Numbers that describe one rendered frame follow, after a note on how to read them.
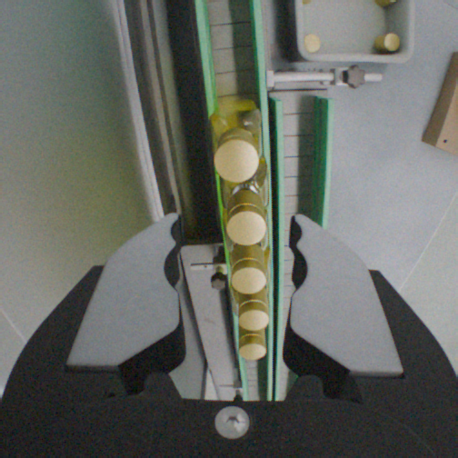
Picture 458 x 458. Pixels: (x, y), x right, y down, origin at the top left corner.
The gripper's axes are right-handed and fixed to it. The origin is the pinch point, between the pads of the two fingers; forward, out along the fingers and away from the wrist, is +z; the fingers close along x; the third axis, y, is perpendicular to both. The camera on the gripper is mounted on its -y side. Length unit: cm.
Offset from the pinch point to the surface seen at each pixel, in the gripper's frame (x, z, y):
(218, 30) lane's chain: -3.1, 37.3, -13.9
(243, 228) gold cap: 0.6, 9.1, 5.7
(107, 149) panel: -12.6, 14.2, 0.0
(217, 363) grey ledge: -5, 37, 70
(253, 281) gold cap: 1.7, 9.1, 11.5
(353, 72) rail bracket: 14.1, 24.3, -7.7
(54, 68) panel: -13.3, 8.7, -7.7
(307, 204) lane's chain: 13.8, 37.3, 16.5
